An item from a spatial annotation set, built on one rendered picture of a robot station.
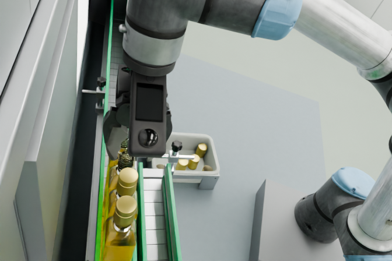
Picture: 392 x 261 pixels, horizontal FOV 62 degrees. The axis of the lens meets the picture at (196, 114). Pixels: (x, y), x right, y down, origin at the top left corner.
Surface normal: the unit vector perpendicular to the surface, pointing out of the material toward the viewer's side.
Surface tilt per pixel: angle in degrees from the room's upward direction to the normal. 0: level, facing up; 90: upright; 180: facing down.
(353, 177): 6
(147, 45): 90
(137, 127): 27
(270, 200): 2
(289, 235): 2
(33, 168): 90
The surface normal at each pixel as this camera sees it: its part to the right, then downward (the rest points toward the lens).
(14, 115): 0.26, -0.71
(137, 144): 0.30, -0.31
